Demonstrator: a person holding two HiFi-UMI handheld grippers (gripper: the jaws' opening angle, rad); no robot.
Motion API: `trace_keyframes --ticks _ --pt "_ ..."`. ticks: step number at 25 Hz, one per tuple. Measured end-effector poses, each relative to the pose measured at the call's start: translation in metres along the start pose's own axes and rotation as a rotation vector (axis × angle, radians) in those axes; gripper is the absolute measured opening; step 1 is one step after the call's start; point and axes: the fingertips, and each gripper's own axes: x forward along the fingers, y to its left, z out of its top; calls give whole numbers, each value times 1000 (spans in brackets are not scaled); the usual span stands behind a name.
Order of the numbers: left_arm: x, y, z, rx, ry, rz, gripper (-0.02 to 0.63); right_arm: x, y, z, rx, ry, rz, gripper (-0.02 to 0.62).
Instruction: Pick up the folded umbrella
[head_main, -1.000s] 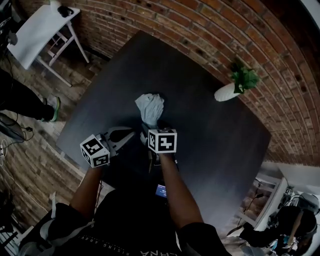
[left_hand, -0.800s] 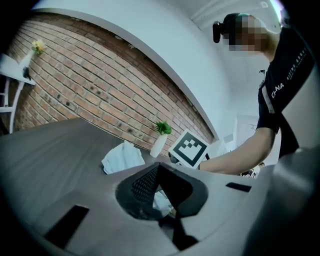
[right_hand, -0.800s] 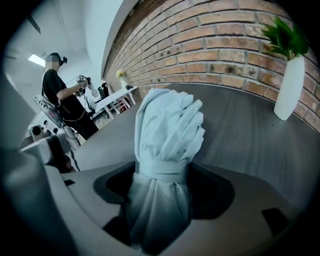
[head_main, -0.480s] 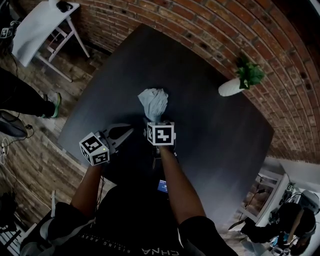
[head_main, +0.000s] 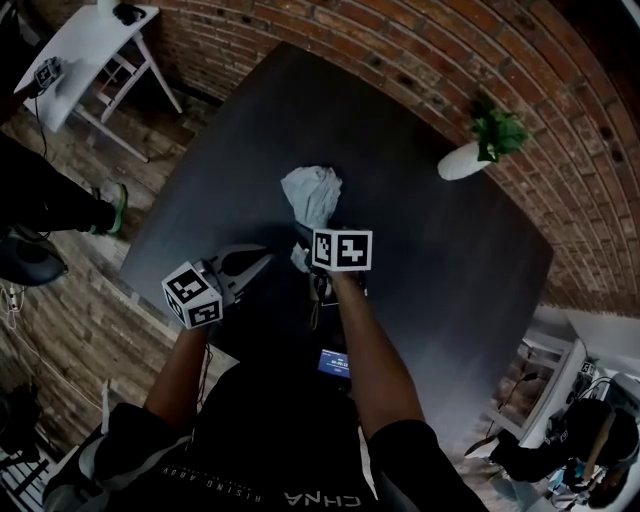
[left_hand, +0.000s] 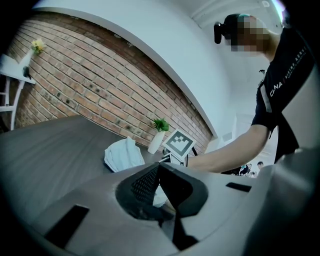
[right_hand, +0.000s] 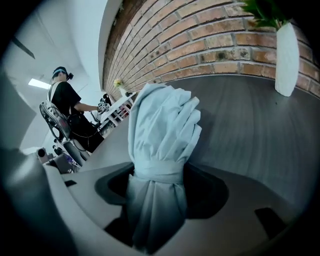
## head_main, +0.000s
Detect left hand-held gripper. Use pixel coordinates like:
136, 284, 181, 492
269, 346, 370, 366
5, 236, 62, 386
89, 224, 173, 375
161, 243, 276, 330

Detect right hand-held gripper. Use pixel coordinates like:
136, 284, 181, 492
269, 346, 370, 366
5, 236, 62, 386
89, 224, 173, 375
290, 227, 374, 307

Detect person's left forearm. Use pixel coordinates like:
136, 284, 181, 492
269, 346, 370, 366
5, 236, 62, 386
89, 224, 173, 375
143, 323, 212, 431

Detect person's right forearm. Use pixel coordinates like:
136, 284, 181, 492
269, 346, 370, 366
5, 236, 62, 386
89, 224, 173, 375
331, 272, 427, 444

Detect chest-mounted screen device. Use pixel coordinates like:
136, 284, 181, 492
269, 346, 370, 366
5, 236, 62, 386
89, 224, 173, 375
316, 347, 353, 390

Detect white plant pot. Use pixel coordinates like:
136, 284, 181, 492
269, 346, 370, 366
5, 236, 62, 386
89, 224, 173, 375
436, 141, 490, 182

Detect person's black shirt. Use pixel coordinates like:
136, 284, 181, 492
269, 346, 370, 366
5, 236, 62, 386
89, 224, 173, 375
43, 357, 494, 512

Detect dark round chair base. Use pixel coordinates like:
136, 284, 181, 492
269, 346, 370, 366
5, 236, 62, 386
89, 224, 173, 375
0, 227, 69, 288

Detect green leafy plant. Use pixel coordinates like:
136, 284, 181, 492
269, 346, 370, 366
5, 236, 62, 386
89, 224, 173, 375
468, 97, 530, 164

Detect white side table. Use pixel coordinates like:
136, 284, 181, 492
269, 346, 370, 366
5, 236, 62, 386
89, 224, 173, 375
13, 3, 184, 164

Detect black headphones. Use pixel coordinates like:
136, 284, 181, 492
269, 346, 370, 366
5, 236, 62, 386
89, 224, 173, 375
112, 2, 147, 25

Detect white desk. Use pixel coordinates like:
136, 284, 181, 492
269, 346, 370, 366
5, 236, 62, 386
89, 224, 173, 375
517, 304, 640, 451

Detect white cable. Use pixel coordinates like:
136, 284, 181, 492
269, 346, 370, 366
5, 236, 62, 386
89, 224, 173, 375
0, 282, 104, 411

